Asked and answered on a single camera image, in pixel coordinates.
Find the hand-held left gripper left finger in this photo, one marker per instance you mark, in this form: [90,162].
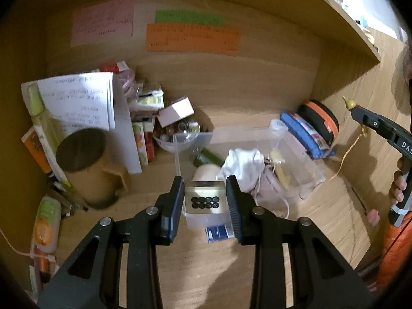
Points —
[175,206]

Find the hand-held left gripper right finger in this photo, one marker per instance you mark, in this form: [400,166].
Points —
[235,206]

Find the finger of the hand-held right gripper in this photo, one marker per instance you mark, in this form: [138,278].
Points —
[373,120]

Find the small square metal tin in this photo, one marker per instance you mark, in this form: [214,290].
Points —
[193,190]

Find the cream round object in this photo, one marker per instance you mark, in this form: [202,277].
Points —
[206,172]

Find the dark green bottle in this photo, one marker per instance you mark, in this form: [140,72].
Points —
[209,157]

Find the cream cosmetic tube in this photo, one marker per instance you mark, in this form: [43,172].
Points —
[281,173]

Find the clear plastic storage box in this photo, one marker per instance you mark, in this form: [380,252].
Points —
[302,167]

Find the person's right forearm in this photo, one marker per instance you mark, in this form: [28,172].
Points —
[396,257]

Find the person's right hand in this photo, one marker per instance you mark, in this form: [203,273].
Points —
[398,185]

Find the blue white small packet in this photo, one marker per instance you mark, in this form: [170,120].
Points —
[219,233]

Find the black case with orange zipper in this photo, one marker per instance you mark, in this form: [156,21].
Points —
[322,116]

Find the clear plastic bowl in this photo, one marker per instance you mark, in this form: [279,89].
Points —
[167,143]

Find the wooden desk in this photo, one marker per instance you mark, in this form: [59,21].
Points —
[206,264]

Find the thin black stick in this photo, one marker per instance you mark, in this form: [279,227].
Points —
[359,199]

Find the fruit print carton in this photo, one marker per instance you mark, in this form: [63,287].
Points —
[140,141]

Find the blue zip pouch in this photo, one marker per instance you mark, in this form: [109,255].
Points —
[299,128]

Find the small pink object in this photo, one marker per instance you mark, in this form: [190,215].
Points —
[373,217]

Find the white handwritten paper sheets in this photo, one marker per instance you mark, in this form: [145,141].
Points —
[125,135]

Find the small white box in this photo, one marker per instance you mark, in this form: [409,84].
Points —
[177,109]

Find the brown mug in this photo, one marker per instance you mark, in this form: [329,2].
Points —
[83,173]

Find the wooden shelf board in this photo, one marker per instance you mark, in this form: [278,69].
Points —
[338,29]

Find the green orange tube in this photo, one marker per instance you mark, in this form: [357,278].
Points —
[48,222]

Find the small orange tube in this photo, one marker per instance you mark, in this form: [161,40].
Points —
[41,267]

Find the orange book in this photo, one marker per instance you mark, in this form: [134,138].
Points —
[35,148]

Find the orange sticky note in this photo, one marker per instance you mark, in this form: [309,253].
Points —
[193,40]

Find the green sticky note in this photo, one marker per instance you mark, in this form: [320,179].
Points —
[190,17]

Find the pink sticky note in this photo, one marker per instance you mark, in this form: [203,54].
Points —
[103,22]

